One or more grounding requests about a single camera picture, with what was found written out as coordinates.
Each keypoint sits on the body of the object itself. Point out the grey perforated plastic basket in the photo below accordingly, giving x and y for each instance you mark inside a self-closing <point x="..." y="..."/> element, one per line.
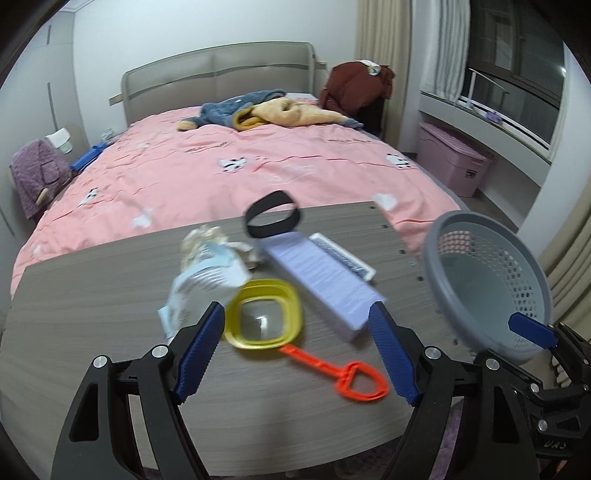
<point x="480" y="286"/>

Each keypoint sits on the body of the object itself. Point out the dark window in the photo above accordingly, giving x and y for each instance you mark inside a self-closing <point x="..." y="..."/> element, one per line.
<point x="517" y="46"/>

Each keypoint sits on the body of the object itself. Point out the orange toy shovel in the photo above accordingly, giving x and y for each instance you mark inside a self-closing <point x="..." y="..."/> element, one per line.
<point x="355" y="381"/>

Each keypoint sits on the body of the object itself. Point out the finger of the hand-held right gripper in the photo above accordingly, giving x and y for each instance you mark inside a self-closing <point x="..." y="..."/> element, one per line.
<point x="531" y="381"/>
<point x="531" y="326"/>

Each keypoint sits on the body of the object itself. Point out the pink plastic storage box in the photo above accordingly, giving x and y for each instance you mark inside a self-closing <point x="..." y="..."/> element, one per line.
<point x="455" y="159"/>

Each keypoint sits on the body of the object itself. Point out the blue flat box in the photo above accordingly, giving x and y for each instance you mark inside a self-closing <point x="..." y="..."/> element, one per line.
<point x="87" y="158"/>

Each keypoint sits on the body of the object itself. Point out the white sheer curtain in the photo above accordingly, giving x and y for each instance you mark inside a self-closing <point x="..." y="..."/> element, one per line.
<point x="443" y="50"/>

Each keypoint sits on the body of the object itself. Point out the small purple object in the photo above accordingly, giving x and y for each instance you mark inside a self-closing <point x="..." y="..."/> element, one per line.
<point x="496" y="117"/>

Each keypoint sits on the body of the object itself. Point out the beige curtain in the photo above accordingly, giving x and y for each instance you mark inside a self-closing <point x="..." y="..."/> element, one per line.
<point x="575" y="267"/>
<point x="383" y="32"/>

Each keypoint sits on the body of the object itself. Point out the grey upholstered headboard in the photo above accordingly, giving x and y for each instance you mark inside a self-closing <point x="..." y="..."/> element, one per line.
<point x="217" y="78"/>

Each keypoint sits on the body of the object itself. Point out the lavender cardboard box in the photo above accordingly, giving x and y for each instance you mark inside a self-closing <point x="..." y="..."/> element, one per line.
<point x="318" y="281"/>

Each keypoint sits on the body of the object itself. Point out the bed with pink cover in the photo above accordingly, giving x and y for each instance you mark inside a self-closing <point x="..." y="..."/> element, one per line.
<point x="240" y="161"/>

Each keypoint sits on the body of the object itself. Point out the white cloth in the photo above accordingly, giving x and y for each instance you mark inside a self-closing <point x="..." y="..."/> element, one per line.
<point x="60" y="138"/>

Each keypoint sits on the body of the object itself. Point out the white thin rod stand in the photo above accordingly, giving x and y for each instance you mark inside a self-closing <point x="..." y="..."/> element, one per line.
<point x="475" y="90"/>

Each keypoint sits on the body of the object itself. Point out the white bristle brush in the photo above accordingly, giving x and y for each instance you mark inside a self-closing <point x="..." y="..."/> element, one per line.
<point x="341" y="256"/>

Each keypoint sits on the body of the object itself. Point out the black chair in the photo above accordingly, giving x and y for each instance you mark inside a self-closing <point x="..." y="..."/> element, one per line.
<point x="374" y="117"/>

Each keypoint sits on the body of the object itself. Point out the purple fleece garment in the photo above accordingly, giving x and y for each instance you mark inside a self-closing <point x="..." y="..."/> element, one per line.
<point x="39" y="175"/>

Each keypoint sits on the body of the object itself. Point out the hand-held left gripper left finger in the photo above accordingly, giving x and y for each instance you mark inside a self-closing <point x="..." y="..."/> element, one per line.
<point x="198" y="350"/>

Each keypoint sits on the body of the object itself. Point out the black elastic band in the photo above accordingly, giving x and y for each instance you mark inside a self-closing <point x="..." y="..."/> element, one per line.
<point x="258" y="228"/>

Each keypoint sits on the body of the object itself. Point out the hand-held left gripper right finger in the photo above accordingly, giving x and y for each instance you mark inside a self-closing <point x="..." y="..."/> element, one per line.
<point x="392" y="355"/>

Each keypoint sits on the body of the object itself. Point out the yellow square container lid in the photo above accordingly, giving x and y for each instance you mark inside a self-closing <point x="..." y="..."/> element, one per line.
<point x="286" y="300"/>

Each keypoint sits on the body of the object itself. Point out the dark red jacket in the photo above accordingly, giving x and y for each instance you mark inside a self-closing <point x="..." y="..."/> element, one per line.
<point x="351" y="87"/>

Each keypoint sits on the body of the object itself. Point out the white round plastic lid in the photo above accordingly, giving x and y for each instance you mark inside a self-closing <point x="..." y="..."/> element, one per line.
<point x="207" y="284"/>

